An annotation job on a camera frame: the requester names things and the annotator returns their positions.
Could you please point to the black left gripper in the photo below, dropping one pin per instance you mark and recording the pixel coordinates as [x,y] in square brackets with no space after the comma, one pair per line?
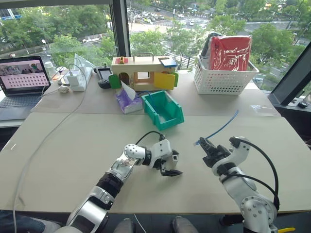
[175,157]

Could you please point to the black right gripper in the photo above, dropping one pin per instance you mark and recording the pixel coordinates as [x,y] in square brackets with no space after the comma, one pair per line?
[217,155]

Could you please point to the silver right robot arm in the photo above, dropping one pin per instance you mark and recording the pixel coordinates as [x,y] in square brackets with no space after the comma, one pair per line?
[238,187]

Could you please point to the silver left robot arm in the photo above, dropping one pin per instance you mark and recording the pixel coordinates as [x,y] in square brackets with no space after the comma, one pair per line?
[121,168]

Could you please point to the green plastic bin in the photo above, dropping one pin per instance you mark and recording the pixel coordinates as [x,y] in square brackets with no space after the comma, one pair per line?
[170,106]

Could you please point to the white perforated plastic basket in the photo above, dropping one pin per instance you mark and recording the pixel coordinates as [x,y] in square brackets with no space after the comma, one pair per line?
[218,81]

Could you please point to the clear plastic bag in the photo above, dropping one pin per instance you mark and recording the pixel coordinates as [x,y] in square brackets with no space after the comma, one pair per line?
[262,109]

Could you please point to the purple tissue pack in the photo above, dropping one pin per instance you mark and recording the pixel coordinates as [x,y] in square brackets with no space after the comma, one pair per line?
[130,103]

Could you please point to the red plastic bag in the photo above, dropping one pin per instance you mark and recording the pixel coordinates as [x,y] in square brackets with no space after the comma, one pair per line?
[229,53]

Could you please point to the dark bag behind red bag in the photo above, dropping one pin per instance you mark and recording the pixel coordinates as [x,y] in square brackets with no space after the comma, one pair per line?
[206,47]

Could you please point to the wooden toy lock house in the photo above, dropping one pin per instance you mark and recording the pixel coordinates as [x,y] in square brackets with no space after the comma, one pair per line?
[143,65]

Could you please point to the small black device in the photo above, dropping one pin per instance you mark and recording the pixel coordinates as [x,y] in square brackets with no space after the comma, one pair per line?
[303,104]

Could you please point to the black handheld remote controller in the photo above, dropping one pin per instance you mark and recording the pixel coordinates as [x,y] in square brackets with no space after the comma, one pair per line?
[104,72]

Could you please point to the white power strip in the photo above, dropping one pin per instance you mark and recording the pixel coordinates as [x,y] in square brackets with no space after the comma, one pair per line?
[85,76]

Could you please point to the white charger adapter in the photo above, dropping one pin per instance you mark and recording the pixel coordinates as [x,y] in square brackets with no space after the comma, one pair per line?
[74,81]

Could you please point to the crumpled paper ball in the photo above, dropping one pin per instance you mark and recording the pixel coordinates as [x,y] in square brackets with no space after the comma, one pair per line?
[63,89]

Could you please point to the clear plastic sheet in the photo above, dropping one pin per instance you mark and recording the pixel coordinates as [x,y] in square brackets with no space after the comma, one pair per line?
[82,61]

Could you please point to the dark blue fabric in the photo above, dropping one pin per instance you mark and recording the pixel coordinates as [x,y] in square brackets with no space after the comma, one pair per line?
[22,222]

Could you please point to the white paper cup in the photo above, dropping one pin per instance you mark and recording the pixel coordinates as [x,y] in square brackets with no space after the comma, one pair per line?
[50,68]

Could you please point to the open laptop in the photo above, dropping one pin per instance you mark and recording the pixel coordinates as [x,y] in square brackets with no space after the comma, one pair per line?
[23,77]

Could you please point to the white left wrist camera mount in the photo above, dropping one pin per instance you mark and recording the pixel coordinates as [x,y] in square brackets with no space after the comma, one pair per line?
[162,148]

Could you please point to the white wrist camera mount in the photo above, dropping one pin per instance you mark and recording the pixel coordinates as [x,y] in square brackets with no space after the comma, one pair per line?
[240,151]
[162,148]

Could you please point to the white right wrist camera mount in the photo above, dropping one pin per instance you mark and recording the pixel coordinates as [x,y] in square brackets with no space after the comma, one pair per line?
[240,151]

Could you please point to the black slanted window frame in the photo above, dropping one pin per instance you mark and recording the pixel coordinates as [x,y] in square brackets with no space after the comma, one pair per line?
[291,80]

